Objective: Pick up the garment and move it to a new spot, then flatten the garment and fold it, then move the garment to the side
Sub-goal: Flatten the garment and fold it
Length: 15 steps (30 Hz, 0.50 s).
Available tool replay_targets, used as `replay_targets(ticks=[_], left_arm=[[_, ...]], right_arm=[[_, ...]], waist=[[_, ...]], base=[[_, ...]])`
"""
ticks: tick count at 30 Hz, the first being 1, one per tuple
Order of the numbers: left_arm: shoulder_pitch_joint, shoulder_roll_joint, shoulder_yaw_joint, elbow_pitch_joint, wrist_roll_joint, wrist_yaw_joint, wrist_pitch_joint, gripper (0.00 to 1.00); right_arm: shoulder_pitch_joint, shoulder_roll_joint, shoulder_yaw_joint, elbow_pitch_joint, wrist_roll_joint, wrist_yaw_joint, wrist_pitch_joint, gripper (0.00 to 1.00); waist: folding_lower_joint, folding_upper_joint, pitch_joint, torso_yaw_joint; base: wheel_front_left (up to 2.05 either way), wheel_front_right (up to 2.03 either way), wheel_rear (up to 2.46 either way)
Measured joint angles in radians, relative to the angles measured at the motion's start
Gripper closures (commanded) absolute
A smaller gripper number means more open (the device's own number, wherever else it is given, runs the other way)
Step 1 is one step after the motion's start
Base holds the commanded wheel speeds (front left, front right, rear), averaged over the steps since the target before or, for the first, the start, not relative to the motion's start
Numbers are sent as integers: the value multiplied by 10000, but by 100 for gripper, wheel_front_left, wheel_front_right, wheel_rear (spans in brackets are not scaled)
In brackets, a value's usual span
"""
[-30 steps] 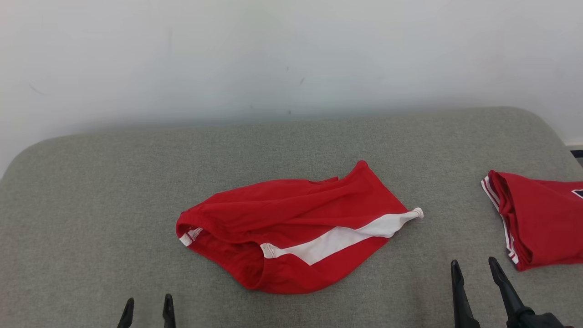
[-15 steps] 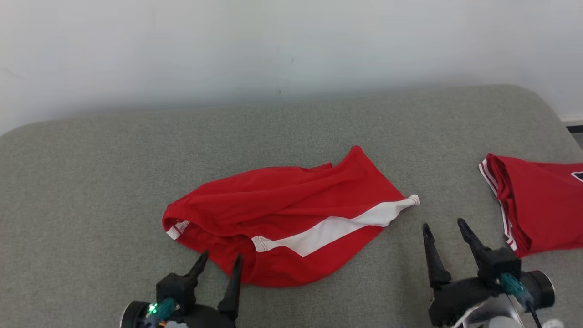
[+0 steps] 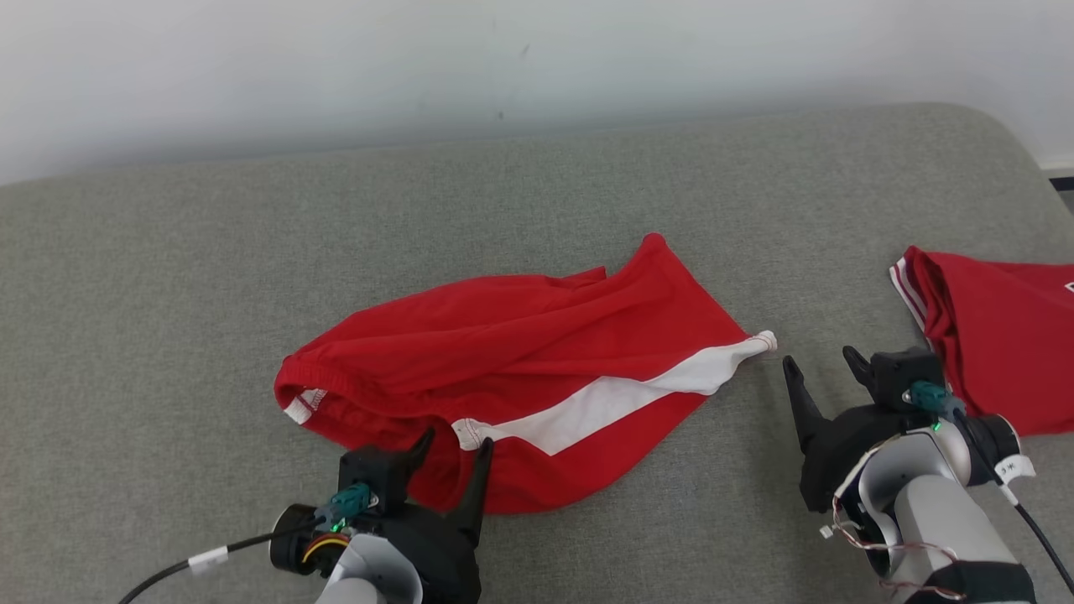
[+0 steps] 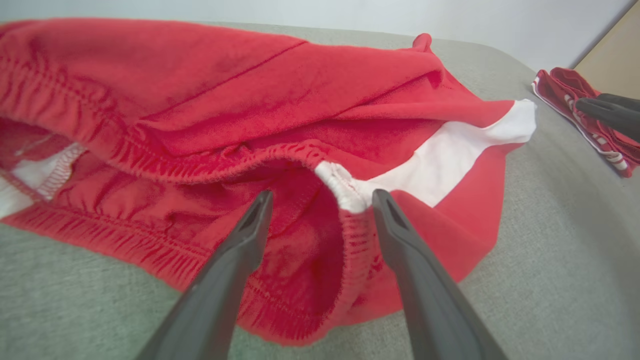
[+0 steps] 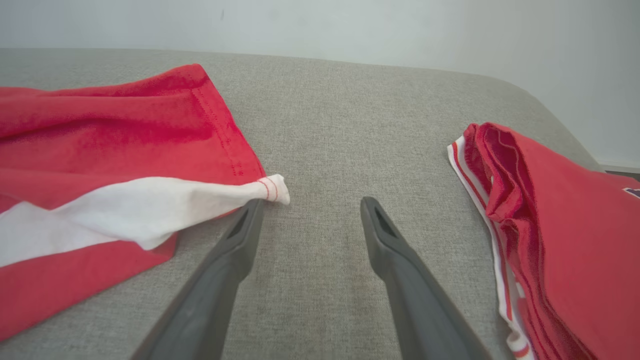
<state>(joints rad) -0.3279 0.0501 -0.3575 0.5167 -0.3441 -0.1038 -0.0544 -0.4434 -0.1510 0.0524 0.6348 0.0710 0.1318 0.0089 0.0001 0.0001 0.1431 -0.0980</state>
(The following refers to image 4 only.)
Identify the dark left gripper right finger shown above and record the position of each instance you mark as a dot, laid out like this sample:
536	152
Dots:
430	300

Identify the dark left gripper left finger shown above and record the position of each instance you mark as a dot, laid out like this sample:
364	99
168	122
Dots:
220	300

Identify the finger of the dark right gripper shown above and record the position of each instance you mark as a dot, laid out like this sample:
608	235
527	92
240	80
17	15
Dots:
625	101
612	115

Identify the red white polo shirt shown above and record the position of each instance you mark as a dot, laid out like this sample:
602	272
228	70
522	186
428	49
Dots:
565	87

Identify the red shorts with white stripe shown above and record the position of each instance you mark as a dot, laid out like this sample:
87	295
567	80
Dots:
225	100

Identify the light wooden board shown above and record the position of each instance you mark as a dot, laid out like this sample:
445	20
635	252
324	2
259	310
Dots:
617	55

